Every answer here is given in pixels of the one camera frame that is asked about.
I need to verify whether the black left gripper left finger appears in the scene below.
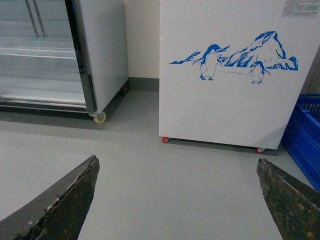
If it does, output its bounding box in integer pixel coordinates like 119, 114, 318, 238
0, 155, 100, 240

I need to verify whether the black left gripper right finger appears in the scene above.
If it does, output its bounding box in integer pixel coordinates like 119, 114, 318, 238
256, 158, 320, 240

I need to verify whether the yellowish fridge caster wheel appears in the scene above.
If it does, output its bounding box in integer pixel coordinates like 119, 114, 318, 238
89, 111, 107, 124

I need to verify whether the glass door display fridge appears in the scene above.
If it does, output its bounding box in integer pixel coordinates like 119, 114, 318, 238
0, 0, 129, 115

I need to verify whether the blue plastic crate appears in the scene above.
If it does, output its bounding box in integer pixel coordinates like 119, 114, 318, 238
281, 93, 320, 191

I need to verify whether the red freezer caster wheel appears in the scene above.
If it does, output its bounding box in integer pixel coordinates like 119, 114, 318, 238
161, 136, 170, 143

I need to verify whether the white chest freezer blue rim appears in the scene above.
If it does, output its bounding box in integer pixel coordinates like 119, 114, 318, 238
159, 0, 320, 150

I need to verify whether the grey instruction sticker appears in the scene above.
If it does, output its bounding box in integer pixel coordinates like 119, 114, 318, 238
281, 0, 320, 19

